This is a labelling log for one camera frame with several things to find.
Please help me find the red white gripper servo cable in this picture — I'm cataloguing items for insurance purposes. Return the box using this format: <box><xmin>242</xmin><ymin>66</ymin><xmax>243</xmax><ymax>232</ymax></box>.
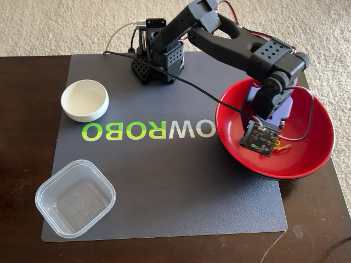
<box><xmin>279</xmin><ymin>86</ymin><xmax>315</xmax><ymax>142</ymax></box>

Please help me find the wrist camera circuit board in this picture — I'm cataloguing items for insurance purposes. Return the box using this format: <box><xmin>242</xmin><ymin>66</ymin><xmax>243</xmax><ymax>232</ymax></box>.
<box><xmin>237</xmin><ymin>120</ymin><xmax>281</xmax><ymax>157</ymax></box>

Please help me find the dark blue-black gripper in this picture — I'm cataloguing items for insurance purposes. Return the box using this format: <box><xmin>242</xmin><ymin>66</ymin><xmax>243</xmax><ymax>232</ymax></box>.
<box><xmin>241</xmin><ymin>85</ymin><xmax>293</xmax><ymax>131</ymax></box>

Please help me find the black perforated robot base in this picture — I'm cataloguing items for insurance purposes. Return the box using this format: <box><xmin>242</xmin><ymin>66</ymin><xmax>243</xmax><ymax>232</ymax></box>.
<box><xmin>131</xmin><ymin>18</ymin><xmax>186</xmax><ymax>85</ymax></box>

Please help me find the grey mat with ROBO print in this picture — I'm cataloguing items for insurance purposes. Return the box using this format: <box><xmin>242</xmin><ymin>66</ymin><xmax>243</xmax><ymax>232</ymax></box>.
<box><xmin>41</xmin><ymin>50</ymin><xmax>288</xmax><ymax>243</ymax></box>

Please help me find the small white bowl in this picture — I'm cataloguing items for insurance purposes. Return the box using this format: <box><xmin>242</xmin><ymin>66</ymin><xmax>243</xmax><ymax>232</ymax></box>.
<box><xmin>60</xmin><ymin>79</ymin><xmax>110</xmax><ymax>123</ymax></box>

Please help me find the clear plastic container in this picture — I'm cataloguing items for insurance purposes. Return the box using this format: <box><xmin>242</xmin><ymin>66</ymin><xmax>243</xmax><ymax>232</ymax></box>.
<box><xmin>35</xmin><ymin>159</ymin><xmax>117</xmax><ymax>239</ymax></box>

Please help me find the red white forearm servo cable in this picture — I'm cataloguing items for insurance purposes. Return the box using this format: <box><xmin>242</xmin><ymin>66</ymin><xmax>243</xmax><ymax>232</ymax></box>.
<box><xmin>216</xmin><ymin>0</ymin><xmax>297</xmax><ymax>53</ymax></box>

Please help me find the yellow wire clip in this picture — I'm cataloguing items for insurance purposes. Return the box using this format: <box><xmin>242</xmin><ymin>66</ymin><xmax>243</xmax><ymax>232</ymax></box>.
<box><xmin>274</xmin><ymin>139</ymin><xmax>293</xmax><ymax>152</ymax></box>

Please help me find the red bowl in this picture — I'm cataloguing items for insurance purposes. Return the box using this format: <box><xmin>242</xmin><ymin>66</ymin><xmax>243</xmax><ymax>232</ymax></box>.
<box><xmin>214</xmin><ymin>76</ymin><xmax>336</xmax><ymax>181</ymax></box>

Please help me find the thin camera cable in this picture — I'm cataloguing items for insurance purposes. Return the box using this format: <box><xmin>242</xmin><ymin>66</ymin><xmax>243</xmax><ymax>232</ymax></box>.
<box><xmin>103</xmin><ymin>50</ymin><xmax>252</xmax><ymax>117</ymax></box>

